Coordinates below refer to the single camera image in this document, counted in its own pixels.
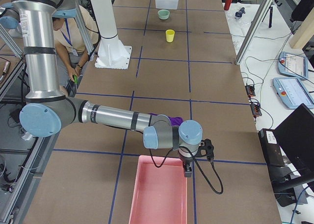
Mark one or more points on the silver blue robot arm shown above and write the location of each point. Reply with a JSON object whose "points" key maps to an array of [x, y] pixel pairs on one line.
{"points": [[48, 110]]}

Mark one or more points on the teach pendant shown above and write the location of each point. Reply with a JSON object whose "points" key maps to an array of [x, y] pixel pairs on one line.
{"points": [[295, 65], [292, 92]]}

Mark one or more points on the yellow plastic cup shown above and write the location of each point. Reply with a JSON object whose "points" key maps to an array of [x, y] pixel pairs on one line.
{"points": [[170, 34]]}

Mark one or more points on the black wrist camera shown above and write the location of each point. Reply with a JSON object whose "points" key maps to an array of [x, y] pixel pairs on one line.
{"points": [[206, 149]]}

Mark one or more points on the orange connector block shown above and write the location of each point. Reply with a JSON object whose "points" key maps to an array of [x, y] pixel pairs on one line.
{"points": [[256, 109], [250, 90]]}

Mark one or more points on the pale green bowl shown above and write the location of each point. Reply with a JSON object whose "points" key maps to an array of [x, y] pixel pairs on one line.
{"points": [[163, 14]]}

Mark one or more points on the person in beige shirt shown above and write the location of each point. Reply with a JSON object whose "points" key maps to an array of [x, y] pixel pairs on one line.
{"points": [[71, 53]]}

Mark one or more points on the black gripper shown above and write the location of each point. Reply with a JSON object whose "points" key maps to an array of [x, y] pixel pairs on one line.
{"points": [[185, 160]]}

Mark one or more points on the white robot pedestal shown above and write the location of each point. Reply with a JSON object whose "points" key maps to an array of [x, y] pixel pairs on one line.
{"points": [[112, 54]]}

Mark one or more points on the pink plastic bin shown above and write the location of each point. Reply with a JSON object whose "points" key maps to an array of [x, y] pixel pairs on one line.
{"points": [[160, 194]]}

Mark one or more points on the upper orange connector block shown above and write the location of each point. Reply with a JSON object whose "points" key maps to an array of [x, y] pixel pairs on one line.
{"points": [[250, 90]]}

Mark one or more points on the dark blue crumpled object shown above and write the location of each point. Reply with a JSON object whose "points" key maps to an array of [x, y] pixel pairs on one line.
{"points": [[240, 13]]}

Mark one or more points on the aluminium frame post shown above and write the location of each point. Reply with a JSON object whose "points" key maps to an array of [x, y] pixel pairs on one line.
{"points": [[261, 12]]}

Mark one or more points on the lower teach pendant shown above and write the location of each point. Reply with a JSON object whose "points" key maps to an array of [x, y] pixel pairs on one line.
{"points": [[292, 92]]}

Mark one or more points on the lower orange connector block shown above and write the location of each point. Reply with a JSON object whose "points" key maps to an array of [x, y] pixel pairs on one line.
{"points": [[256, 109]]}

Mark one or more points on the black computer box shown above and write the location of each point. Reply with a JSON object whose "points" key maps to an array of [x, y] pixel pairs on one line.
{"points": [[271, 149]]}

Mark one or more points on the black monitor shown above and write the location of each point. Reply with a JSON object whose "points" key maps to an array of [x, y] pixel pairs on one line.
{"points": [[295, 135]]}

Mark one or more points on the upper teach pendant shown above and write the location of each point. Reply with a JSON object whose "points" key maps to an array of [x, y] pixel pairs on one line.
{"points": [[295, 65]]}

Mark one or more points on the purple cloth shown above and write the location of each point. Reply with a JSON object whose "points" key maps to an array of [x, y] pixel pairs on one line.
{"points": [[176, 121]]}

